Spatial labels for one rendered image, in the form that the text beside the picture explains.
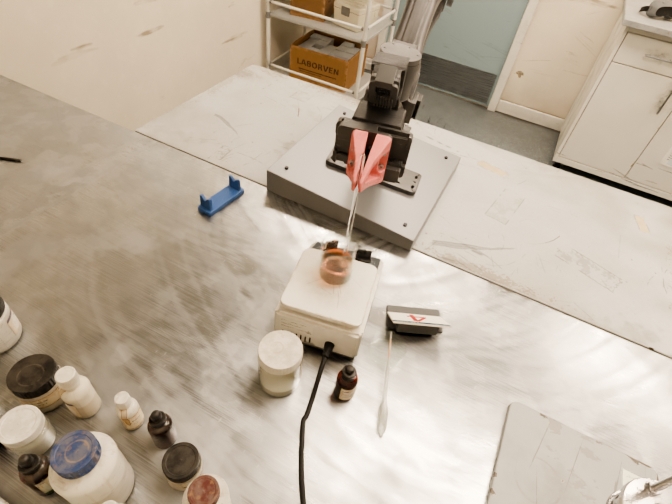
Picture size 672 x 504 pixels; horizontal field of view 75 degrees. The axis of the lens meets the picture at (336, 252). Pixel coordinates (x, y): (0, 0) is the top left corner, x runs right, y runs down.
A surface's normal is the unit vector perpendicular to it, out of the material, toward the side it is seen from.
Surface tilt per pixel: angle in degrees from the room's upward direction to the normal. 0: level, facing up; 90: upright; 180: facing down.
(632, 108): 90
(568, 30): 90
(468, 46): 90
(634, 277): 0
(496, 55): 90
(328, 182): 5
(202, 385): 0
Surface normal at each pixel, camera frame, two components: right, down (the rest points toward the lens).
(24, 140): 0.11, -0.69
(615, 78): -0.45, 0.61
